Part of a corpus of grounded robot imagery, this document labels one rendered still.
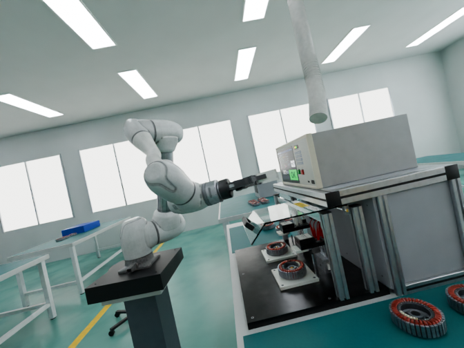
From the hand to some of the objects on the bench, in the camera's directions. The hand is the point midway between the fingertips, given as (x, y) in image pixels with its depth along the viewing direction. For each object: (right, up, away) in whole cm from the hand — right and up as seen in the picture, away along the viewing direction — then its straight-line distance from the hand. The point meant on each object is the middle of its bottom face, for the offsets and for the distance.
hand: (273, 175), depth 75 cm
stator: (+10, -40, +12) cm, 43 cm away
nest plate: (+9, -42, +36) cm, 56 cm away
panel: (+35, -36, +25) cm, 56 cm away
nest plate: (+10, -42, +12) cm, 44 cm away
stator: (+9, -40, +36) cm, 55 cm away
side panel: (+51, -35, -7) cm, 62 cm away
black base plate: (+12, -43, +24) cm, 51 cm away
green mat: (+36, -39, -39) cm, 66 cm away
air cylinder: (+25, -38, +12) cm, 47 cm away
